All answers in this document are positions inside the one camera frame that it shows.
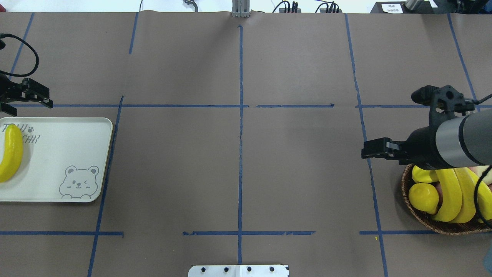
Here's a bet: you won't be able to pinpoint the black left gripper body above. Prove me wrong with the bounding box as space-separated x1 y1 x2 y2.
0 73 23 117

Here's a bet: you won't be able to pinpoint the pink peach fruit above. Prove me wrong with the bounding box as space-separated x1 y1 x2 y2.
469 165 492 184

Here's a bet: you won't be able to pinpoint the brown wicker basket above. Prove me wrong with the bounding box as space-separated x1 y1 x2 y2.
401 165 491 235

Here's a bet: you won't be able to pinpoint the yellow lemon fruit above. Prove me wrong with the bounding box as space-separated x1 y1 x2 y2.
408 184 440 215

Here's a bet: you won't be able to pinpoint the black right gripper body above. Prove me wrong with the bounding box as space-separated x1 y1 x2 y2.
399 126 442 170

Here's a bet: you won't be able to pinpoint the cream bear print tray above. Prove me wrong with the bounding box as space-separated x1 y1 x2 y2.
0 117 113 203

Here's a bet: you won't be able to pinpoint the yellow banana moved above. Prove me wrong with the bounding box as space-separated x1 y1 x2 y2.
432 169 462 222
452 168 478 224
0 124 23 182

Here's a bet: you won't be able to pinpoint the aluminium frame post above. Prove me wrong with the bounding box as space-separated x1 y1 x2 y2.
231 0 251 18

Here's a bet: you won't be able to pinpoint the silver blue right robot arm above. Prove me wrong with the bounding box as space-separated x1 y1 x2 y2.
361 110 492 170

